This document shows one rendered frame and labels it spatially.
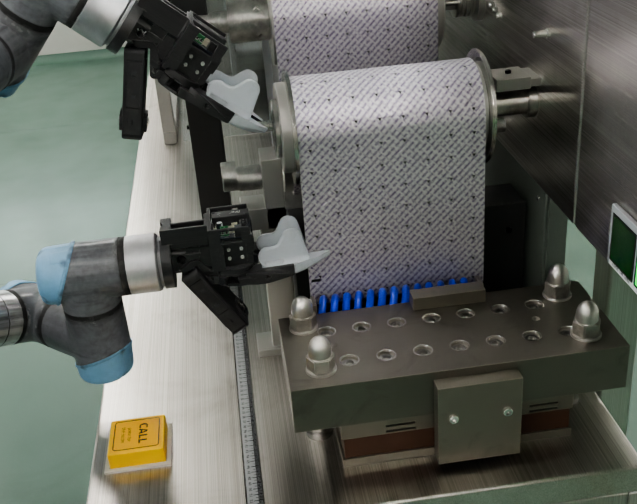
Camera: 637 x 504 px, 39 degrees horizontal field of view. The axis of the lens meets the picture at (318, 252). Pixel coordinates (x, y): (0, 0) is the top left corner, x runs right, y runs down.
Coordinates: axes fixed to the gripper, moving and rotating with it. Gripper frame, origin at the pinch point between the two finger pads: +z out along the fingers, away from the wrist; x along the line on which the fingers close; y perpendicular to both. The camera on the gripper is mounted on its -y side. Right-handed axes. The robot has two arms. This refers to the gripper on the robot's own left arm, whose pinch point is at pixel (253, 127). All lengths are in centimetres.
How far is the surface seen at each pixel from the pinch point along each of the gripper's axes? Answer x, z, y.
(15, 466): 99, 24, -144
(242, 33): 23.8, -3.6, 5.0
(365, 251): -4.5, 20.6, -4.9
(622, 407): 9, 82, -9
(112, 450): -16.9, 4.8, -40.1
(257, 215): 2.8, 8.1, -10.7
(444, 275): -4.4, 31.9, -2.0
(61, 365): 148, 29, -140
